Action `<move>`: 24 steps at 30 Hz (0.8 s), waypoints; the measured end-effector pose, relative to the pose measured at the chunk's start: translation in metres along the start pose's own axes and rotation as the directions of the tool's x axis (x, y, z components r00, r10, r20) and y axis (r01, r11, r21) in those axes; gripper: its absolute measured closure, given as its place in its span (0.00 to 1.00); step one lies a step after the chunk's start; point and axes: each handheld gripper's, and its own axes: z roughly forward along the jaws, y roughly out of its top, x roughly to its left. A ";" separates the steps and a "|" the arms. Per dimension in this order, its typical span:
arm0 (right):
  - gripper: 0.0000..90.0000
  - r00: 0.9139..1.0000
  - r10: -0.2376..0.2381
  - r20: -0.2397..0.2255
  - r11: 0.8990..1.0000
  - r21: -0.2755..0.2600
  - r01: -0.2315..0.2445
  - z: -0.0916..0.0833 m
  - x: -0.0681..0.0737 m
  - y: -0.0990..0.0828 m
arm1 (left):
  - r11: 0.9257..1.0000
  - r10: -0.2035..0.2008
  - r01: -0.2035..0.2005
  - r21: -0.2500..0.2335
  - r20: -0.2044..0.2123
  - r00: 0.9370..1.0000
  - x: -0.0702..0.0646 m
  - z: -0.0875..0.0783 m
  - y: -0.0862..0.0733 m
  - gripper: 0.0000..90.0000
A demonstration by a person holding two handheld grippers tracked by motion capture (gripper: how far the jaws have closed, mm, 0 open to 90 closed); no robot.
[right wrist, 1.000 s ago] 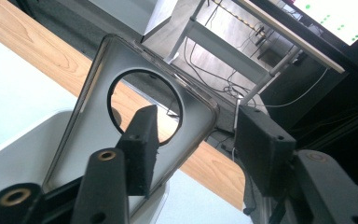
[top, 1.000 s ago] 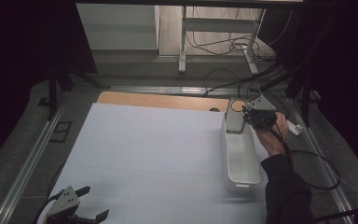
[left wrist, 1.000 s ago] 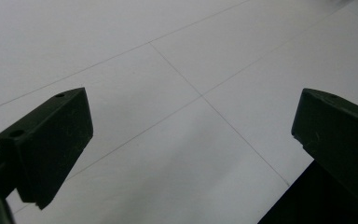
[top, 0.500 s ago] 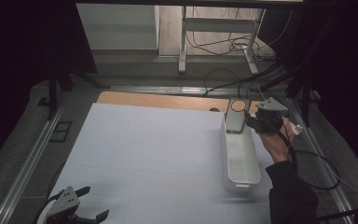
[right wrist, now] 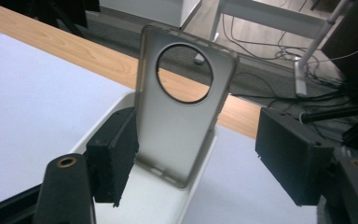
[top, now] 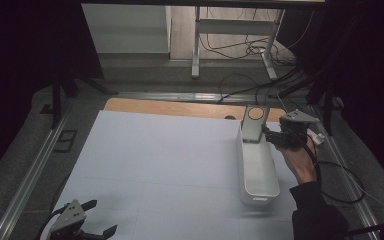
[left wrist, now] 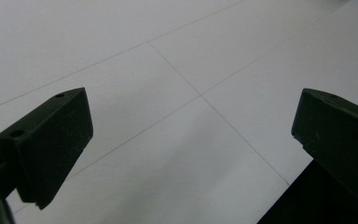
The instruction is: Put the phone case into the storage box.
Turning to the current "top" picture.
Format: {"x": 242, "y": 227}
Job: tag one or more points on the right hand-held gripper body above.
{"x": 295, "y": 128}

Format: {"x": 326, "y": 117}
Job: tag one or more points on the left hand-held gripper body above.
{"x": 68, "y": 216}

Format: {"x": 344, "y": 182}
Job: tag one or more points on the grey phone case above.
{"x": 255, "y": 125}

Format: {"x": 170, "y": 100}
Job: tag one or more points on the white plastic bin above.
{"x": 258, "y": 170}

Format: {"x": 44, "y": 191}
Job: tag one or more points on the person's right hand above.
{"x": 300, "y": 163}

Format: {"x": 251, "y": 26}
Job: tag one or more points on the white power strip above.
{"x": 317, "y": 137}

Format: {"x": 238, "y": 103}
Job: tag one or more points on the black metal stand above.
{"x": 328, "y": 106}
{"x": 56, "y": 100}

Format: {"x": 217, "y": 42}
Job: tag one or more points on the black floor socket plates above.
{"x": 66, "y": 140}

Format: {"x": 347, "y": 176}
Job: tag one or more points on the white paper sheet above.
{"x": 146, "y": 156}

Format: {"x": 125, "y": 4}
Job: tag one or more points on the black curtain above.
{"x": 370, "y": 83}
{"x": 23, "y": 66}

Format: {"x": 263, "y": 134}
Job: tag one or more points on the black metal bar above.
{"x": 376, "y": 228}

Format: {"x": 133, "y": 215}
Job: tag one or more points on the white cabinet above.
{"x": 126, "y": 30}

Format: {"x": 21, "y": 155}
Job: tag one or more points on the white desk frame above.
{"x": 235, "y": 26}

